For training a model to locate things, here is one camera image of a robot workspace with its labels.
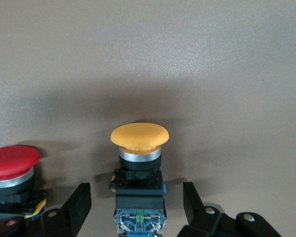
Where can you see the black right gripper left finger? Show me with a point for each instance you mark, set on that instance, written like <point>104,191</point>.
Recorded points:
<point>76,205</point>

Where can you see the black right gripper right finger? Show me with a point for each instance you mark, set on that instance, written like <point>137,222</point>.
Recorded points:
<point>195,205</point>

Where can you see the yellow mushroom push button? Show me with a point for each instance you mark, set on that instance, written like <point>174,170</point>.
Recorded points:
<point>139,138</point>

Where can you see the red mushroom push button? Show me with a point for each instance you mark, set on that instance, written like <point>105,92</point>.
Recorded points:
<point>12,160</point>

